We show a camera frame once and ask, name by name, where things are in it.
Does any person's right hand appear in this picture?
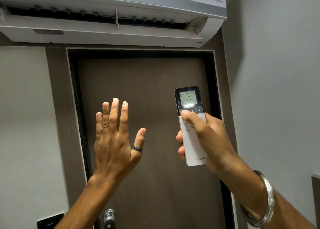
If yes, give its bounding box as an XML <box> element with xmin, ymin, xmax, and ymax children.
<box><xmin>176</xmin><ymin>110</ymin><xmax>238</xmax><ymax>175</ymax></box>

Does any silver door handle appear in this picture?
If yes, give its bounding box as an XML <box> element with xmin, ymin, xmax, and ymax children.
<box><xmin>103</xmin><ymin>209</ymin><xmax>116</xmax><ymax>229</ymax></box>

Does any person's left hand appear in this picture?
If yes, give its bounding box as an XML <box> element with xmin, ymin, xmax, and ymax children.
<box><xmin>94</xmin><ymin>98</ymin><xmax>146</xmax><ymax>181</ymax></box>

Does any dark door frame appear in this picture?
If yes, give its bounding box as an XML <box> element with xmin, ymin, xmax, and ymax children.
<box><xmin>66</xmin><ymin>48</ymin><xmax>236</xmax><ymax>229</ymax></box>

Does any white air conditioner remote control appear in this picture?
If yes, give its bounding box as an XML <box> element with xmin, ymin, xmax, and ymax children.
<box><xmin>174</xmin><ymin>86</ymin><xmax>208</xmax><ymax>167</ymax></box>

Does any white wall air conditioner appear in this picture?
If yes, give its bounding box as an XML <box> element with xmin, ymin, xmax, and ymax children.
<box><xmin>0</xmin><ymin>0</ymin><xmax>228</xmax><ymax>48</ymax></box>

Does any silver steel bangle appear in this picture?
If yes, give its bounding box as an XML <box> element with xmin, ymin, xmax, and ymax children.
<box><xmin>240</xmin><ymin>170</ymin><xmax>275</xmax><ymax>228</ymax></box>

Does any person's right forearm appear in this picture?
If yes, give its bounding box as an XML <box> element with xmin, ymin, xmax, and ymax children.
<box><xmin>214</xmin><ymin>153</ymin><xmax>316</xmax><ymax>229</ymax></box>

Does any black wall switch plate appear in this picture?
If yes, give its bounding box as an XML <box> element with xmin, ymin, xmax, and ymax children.
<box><xmin>37</xmin><ymin>213</ymin><xmax>64</xmax><ymax>229</ymax></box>

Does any brown wooden door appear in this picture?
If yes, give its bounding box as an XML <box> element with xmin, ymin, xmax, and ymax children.
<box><xmin>76</xmin><ymin>58</ymin><xmax>227</xmax><ymax>229</ymax></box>

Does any person's left forearm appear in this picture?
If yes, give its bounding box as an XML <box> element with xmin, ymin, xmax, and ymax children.
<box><xmin>54</xmin><ymin>174</ymin><xmax>123</xmax><ymax>229</ymax></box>

